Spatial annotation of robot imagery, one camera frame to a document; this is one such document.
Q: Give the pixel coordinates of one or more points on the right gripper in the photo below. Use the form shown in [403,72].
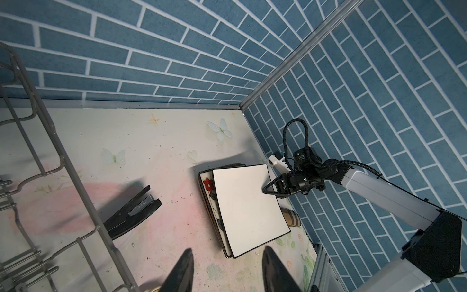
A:
[306,176]

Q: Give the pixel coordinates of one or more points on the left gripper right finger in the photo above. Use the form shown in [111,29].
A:
[276,277]

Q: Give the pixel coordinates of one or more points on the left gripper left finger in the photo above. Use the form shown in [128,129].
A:
[180,279]

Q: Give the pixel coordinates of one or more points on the white square plate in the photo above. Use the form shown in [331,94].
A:
[250,217]

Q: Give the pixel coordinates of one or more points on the floral square plate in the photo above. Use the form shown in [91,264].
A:
[213,208]

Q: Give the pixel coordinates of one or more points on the brown striped cylinder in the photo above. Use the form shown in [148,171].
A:
[291,217]

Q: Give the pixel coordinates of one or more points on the black stapler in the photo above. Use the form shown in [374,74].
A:
[139,208]

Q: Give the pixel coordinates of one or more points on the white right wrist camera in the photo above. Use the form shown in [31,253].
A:
[277,162]

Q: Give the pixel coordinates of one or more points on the aluminium mounting rail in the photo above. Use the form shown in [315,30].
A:
[325,277]

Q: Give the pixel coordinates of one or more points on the grey wire dish rack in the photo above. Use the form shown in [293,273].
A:
[52,236]

